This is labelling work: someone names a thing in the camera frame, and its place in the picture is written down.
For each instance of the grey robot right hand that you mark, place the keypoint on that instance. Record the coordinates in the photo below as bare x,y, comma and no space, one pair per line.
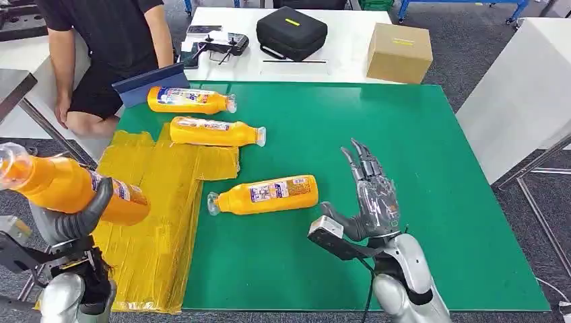
379,209

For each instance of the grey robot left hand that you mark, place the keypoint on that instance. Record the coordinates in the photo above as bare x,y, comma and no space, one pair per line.
67,232

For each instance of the person's right hand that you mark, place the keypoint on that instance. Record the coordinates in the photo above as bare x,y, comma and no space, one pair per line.
64,111

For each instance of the orange drink bottle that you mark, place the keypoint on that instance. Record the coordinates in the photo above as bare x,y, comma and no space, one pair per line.
236,203
187,106
58,187
209,136

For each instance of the white bench table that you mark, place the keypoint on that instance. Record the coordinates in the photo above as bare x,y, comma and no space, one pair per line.
40,111

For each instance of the grey table with metal leg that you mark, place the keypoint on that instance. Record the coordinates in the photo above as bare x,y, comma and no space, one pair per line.
13,87

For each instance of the green table mat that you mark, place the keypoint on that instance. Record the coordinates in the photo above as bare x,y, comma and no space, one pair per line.
424,133

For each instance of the blue tablet cover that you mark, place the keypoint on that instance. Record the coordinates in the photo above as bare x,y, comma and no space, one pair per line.
147,82

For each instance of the yellow plastic sheet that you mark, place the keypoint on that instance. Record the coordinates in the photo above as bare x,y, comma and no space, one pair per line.
156,249

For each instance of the person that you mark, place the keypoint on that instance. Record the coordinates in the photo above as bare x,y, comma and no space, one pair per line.
111,31

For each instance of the black moulded tray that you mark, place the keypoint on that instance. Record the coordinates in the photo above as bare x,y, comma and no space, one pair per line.
22,26

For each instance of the black flat device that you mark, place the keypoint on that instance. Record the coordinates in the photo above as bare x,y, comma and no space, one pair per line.
191,59

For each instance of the brown cardboard box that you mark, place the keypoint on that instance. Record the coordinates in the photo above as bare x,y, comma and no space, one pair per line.
398,58

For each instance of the black remote controller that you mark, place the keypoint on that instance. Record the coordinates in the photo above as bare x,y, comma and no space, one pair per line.
228,43

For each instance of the white table with metal legs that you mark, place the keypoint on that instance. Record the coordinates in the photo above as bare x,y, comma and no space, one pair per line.
522,98

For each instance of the black zip case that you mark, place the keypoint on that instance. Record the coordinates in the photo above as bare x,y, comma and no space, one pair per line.
290,38

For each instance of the green crate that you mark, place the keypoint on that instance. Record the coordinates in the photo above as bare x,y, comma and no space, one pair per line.
375,4

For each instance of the black box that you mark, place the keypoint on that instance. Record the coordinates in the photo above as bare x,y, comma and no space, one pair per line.
312,3

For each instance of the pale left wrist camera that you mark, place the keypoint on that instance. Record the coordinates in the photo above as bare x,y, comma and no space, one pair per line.
13,229

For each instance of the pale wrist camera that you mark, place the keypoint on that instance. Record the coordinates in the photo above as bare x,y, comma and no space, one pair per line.
13,229
325,229

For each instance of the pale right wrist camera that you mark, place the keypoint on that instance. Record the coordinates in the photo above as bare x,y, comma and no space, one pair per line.
325,229

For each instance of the blue cart frame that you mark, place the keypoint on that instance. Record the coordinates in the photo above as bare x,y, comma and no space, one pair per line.
446,1

